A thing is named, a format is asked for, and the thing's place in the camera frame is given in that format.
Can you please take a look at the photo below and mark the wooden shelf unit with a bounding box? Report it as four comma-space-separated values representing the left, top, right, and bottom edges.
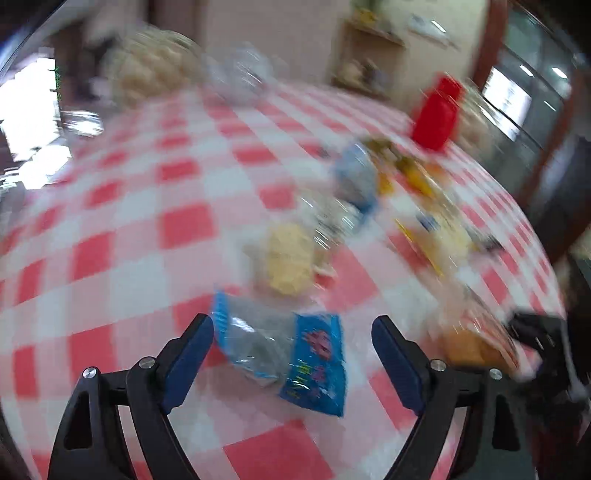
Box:
330, 18, 407, 100

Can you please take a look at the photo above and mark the red thermos jug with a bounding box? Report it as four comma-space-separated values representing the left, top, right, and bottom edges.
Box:
411, 76, 465, 151

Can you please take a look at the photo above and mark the cream tufted dining chair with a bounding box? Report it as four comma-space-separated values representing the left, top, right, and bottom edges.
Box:
99, 28, 204, 109
455, 83, 502, 158

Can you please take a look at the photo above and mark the white floral teapot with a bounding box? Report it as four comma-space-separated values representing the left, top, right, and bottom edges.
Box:
203, 41, 278, 104

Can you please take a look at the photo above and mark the yellow bread packet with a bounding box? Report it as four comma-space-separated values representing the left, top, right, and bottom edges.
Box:
394, 203, 504, 278

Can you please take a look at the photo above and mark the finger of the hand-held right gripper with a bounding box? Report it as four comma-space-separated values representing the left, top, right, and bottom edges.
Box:
508, 313, 566, 356

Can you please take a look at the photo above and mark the yellow cracker packet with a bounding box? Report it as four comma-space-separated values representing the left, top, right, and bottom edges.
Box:
245, 217, 338, 296

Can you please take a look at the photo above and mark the blue snack packet cartoon print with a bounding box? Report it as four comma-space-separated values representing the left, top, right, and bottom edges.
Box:
210, 291, 348, 418

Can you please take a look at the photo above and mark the blue white snack packet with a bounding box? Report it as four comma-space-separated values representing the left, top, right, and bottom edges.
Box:
332, 141, 382, 215

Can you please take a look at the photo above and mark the window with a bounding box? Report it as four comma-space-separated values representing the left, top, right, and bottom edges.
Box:
0, 60, 65, 162

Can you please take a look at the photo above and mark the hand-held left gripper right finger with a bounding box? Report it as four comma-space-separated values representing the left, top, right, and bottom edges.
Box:
370, 315, 541, 480

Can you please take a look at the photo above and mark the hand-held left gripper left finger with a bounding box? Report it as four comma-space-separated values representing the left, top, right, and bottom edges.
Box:
46, 313, 215, 480

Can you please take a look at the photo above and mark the orange bread packet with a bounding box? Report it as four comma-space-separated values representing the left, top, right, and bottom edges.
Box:
438, 286, 522, 374

